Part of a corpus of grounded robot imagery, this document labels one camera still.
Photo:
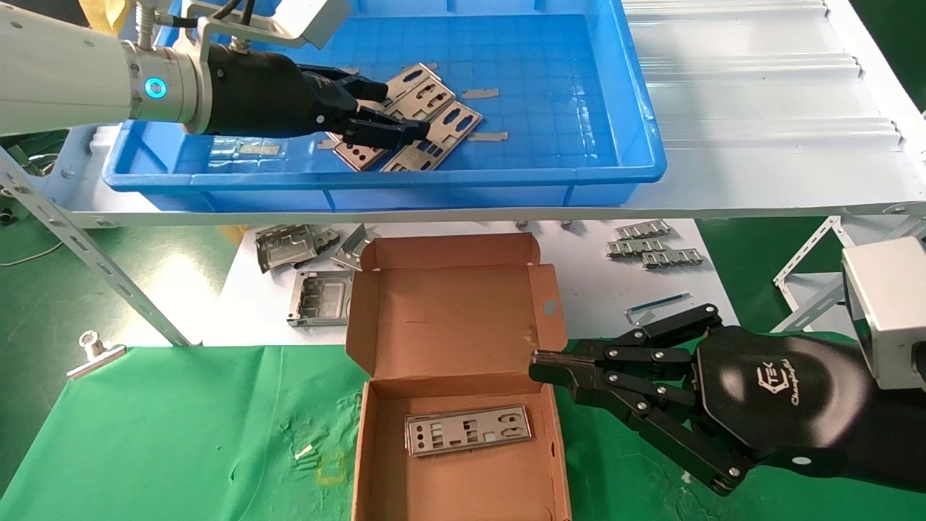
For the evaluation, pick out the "silver binder clip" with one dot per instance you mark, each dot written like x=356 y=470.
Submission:
x=98 y=360

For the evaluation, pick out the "metal I/O shield plate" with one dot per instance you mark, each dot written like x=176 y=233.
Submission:
x=419 y=76
x=452 y=130
x=434 y=98
x=452 y=420

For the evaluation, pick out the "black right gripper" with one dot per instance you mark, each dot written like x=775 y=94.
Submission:
x=788 y=405

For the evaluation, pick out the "yellow plastic sheet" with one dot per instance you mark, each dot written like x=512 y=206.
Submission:
x=108 y=14

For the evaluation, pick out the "brown cardboard box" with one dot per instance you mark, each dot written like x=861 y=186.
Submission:
x=448 y=325

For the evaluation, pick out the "small grey metal clip strip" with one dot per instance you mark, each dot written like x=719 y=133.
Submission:
x=636 y=248
x=673 y=258
x=642 y=230

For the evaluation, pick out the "folded shiny metal plate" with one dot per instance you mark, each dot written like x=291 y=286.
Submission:
x=351 y=250

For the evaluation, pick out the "small white paper scrap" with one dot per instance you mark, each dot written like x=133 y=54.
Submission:
x=304 y=452

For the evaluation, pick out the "grey metal socket frame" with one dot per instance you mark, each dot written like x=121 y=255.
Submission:
x=318 y=297

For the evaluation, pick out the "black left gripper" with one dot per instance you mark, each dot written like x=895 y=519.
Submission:
x=268 y=94

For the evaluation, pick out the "green table cloth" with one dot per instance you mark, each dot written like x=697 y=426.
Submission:
x=181 y=434

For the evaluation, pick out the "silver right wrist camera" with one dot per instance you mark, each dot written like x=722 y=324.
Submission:
x=890 y=311

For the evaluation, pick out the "grey metal bracket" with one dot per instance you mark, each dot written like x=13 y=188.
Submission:
x=286 y=250

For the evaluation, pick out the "blue plastic tray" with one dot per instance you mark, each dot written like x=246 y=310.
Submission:
x=564 y=108

